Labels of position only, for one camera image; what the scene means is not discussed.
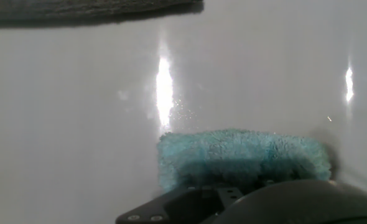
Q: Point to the teal microfibre cloth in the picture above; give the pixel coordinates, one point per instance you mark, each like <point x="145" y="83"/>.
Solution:
<point x="233" y="155"/>

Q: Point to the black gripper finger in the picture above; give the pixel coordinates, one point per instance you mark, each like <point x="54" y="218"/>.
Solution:
<point x="177" y="207"/>

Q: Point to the grey folded cloth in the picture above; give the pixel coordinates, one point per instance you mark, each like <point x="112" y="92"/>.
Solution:
<point x="77" y="9"/>

